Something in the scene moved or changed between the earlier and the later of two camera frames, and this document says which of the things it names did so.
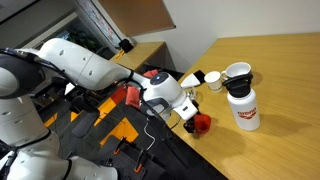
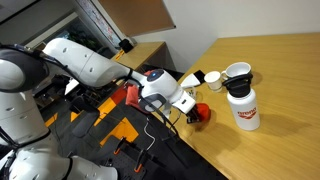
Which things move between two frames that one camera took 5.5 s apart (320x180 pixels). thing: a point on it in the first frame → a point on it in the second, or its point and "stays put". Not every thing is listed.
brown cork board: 139,17 stays put
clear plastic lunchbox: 191,91 stays put
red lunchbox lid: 201,123 → 204,111
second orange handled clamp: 140,163 stays put
